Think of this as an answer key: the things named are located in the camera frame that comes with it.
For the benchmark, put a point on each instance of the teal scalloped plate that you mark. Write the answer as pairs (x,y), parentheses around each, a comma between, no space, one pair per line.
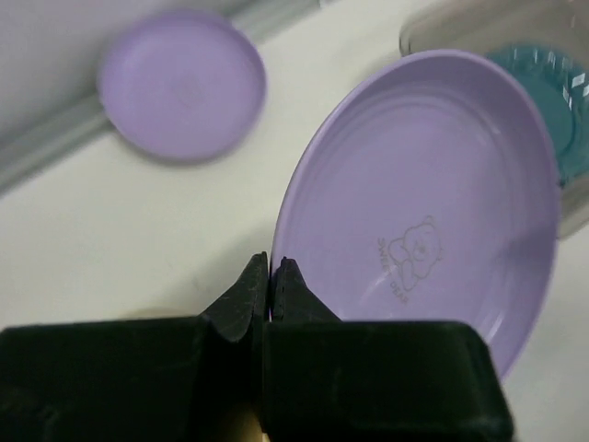
(558,85)

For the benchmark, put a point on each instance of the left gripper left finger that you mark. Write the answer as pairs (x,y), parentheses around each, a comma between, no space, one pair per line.
(170,379)

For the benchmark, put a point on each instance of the clear plastic bin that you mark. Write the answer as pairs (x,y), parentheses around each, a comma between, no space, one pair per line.
(485,26)

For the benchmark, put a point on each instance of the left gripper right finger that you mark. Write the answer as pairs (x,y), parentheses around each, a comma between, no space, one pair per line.
(325,379)

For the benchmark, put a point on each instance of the purple plate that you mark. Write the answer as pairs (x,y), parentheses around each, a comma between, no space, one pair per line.
(429,193)
(185,85)

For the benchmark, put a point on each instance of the aluminium table frame rail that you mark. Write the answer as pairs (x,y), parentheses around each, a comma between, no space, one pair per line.
(66,129)

